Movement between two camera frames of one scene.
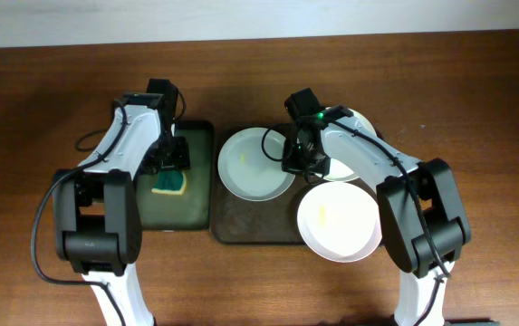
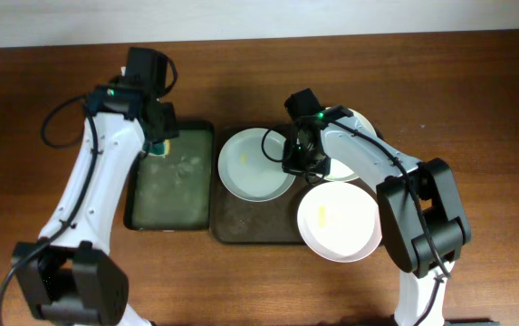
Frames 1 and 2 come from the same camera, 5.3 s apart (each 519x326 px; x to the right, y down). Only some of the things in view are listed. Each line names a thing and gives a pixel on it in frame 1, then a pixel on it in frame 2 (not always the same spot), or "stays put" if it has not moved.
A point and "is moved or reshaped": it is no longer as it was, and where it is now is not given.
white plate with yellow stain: (340, 222) stays put
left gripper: (182, 163) → (173, 125)
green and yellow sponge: (170, 182) is moved or reshaped
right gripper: (290, 165) stays put
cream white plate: (340, 170) stays put
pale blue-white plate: (250, 164) stays put
